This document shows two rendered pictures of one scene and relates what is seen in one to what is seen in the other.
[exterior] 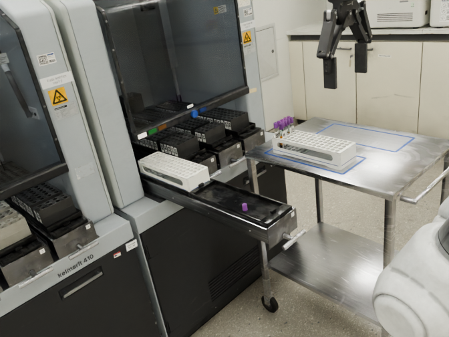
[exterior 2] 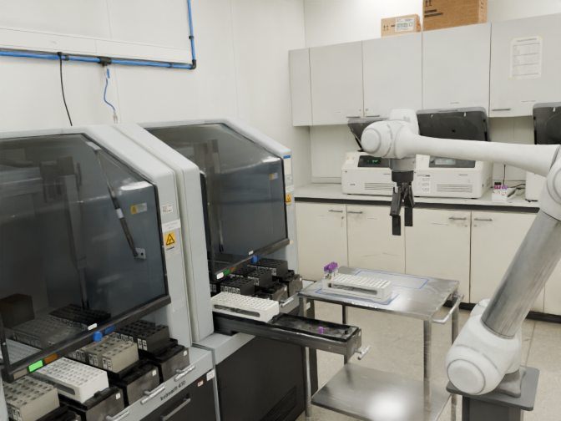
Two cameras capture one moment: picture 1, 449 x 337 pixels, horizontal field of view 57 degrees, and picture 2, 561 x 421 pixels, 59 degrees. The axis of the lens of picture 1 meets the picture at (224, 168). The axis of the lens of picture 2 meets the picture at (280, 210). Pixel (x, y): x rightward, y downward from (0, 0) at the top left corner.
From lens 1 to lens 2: 0.81 m
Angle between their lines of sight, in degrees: 21
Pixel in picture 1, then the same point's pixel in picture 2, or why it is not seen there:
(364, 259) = (394, 389)
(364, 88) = (355, 247)
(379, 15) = (366, 183)
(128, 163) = (206, 300)
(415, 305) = (477, 362)
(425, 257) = (477, 332)
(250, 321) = not seen: outside the picture
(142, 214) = (219, 345)
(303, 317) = not seen: outside the picture
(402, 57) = (388, 220)
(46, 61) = (166, 210)
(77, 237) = (177, 362)
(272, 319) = not seen: outside the picture
